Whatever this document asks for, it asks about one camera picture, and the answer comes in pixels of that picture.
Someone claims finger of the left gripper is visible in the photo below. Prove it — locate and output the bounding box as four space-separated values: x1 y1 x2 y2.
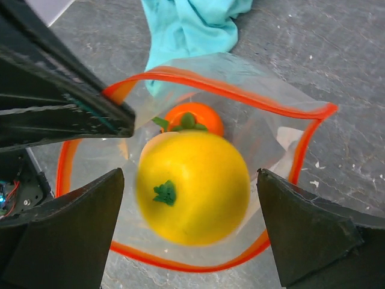
1 1 135 151

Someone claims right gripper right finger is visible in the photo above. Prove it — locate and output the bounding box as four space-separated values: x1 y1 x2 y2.
257 169 384 288

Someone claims yellow lemon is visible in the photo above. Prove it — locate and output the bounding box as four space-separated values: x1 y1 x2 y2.
135 131 250 246

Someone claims orange persimmon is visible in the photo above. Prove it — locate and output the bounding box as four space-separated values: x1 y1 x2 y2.
161 102 224 137

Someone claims teal cloth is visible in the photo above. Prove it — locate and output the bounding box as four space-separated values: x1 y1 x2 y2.
140 0 253 97

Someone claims clear zip top bag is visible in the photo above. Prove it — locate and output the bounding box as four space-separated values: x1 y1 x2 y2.
56 53 338 273

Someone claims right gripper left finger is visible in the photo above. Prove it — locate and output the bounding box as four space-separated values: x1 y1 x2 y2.
1 168 125 288

